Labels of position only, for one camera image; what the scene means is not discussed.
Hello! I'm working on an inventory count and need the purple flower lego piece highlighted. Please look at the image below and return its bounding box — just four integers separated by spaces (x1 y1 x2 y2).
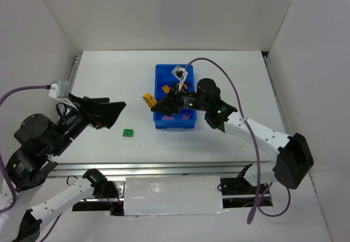
161 116 174 121

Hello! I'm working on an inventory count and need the small purple lego plate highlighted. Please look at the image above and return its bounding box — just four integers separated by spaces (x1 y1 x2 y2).
182 112 192 120

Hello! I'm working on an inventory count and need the yellow black striped lego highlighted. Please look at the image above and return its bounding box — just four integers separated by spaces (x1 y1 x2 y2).
142 93 157 112

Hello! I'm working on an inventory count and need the green lego brick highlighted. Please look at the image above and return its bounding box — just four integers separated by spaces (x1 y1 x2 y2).
122 129 134 137

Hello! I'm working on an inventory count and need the orange lego brick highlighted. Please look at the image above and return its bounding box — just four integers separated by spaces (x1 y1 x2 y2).
161 85 171 94

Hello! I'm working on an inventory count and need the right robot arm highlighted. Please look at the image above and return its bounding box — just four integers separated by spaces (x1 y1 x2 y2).
149 78 314 189

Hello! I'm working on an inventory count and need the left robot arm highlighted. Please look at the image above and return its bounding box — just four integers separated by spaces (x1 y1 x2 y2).
1 95 126 241

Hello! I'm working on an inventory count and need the blue divided plastic tray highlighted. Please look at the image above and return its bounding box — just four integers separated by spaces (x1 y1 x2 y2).
153 64 197 129

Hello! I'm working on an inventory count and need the white cover plate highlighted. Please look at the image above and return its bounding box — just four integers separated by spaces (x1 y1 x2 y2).
124 176 224 216

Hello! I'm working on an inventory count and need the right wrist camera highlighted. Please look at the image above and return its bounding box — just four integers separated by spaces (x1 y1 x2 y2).
171 65 188 92

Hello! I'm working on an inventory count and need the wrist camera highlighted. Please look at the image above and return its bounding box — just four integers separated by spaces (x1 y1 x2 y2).
48 80 71 100
171 65 188 92

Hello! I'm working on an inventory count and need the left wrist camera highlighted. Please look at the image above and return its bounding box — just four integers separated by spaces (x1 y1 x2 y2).
48 80 71 100

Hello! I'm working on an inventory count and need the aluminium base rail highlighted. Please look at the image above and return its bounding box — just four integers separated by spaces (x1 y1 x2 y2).
49 162 255 209

